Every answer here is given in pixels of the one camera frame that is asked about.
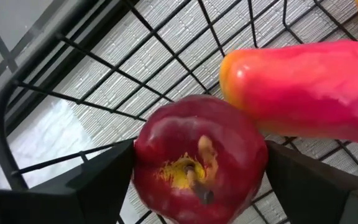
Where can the woven grey placemat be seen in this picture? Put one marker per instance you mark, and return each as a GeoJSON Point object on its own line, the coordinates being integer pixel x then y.
{"type": "Point", "coordinates": [172, 31]}

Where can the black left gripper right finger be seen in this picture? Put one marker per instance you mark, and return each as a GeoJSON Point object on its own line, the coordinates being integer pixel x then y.
{"type": "Point", "coordinates": [315, 196]}

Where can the dark red apple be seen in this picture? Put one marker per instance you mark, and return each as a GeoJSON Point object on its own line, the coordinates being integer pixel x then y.
{"type": "Point", "coordinates": [182, 130]}

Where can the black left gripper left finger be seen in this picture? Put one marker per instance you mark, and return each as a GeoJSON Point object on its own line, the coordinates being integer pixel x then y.
{"type": "Point", "coordinates": [73, 202]}

